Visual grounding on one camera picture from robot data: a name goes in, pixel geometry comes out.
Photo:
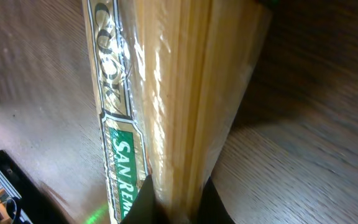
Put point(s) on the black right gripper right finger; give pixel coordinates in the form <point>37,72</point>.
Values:
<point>212,209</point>

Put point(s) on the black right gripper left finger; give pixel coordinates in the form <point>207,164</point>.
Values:
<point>143,210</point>

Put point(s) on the orange spaghetti package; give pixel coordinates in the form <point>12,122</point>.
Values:
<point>168,78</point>

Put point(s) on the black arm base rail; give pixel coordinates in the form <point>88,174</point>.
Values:
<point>35,206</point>

